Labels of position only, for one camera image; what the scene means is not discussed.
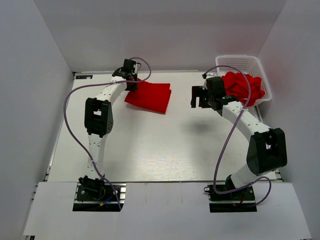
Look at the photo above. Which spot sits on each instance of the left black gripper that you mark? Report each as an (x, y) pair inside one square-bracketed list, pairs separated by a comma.
[(132, 87)]

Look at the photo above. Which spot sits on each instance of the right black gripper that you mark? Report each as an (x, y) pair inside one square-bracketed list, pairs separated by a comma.
[(197, 92)]

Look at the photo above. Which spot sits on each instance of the red t shirt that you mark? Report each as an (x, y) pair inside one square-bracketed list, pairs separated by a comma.
[(153, 97)]

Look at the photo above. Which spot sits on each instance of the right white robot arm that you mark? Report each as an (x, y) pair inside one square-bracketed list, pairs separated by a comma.
[(267, 150)]

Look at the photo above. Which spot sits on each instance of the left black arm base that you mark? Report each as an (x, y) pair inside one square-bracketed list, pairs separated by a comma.
[(103, 199)]

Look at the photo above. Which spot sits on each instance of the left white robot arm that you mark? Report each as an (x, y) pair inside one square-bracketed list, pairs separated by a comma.
[(98, 114)]

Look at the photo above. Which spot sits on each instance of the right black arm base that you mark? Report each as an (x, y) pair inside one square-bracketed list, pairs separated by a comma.
[(242, 201)]

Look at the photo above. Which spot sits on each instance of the red t shirts pile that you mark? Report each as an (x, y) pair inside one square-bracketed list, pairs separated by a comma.
[(235, 84)]

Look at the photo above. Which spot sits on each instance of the black table label sticker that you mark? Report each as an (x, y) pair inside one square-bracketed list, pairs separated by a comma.
[(83, 77)]

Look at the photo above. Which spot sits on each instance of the white plastic basket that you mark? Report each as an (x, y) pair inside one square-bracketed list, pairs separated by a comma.
[(251, 65)]

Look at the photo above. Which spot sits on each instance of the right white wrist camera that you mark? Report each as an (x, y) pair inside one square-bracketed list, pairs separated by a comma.
[(206, 76)]

